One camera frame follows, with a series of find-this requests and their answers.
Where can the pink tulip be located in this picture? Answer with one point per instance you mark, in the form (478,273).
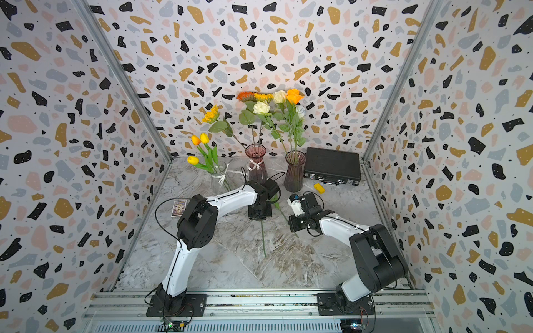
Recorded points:
(263,238)

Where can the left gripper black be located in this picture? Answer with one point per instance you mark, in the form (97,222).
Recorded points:
(253,216)

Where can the yellow sunflower large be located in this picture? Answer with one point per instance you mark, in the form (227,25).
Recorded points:
(265,98)

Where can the yellow block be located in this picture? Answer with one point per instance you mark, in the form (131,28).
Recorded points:
(318,187)

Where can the clear glass vase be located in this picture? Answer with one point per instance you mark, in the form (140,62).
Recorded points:
(219,181)

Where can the black case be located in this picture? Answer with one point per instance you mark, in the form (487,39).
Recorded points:
(332,166)

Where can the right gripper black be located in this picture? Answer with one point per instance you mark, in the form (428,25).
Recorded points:
(291,223)

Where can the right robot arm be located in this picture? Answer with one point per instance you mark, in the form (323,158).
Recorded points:
(378,260)

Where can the orange rose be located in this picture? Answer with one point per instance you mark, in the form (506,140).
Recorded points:
(294,97)

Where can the purple ribbed glass vase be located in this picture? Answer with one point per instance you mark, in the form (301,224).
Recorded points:
(295,169)

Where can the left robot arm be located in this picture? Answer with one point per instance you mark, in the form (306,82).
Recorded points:
(196,228)

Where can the yellow sunflower small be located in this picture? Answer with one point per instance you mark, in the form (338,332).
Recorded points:
(218,125)

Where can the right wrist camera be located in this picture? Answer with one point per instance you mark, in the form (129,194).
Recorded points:
(294,201)

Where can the pink glass vase with ribbon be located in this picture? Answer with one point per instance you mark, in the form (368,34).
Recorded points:
(257,170)

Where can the small picture card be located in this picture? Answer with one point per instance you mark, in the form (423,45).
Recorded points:
(179,207)

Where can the cream rose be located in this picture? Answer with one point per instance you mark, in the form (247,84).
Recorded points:
(280,120)
(263,111)

